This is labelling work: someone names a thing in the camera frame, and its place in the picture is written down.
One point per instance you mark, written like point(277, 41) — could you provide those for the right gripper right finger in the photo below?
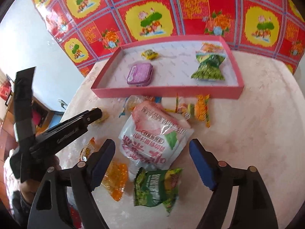
point(253, 209)

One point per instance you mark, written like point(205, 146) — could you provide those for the person's left hand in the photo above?
point(29, 187)

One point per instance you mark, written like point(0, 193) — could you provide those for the orange jelly cup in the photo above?
point(115, 179)

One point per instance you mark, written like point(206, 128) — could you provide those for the colourful gummy candy packet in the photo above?
point(183, 108)

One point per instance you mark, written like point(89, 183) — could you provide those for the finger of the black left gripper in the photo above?
point(58, 137)

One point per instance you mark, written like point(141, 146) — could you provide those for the orange burger snack packet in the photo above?
point(211, 48)

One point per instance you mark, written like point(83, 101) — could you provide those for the yellow candy packet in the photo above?
point(149, 54)

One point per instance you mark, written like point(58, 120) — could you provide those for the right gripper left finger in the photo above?
point(50, 206)

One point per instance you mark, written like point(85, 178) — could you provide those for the red floral patterned cloth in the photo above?
point(91, 30)

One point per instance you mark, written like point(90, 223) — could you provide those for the pink white drink pouch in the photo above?
point(153, 138)

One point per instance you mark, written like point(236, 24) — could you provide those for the green pea snack bag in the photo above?
point(209, 67)

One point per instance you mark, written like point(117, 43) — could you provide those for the orange yellow snack packet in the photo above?
point(201, 109)

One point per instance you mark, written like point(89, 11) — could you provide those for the pink shallow cardboard box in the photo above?
point(172, 70)

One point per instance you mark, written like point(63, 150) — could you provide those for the clear blue candy packet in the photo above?
point(132, 101)

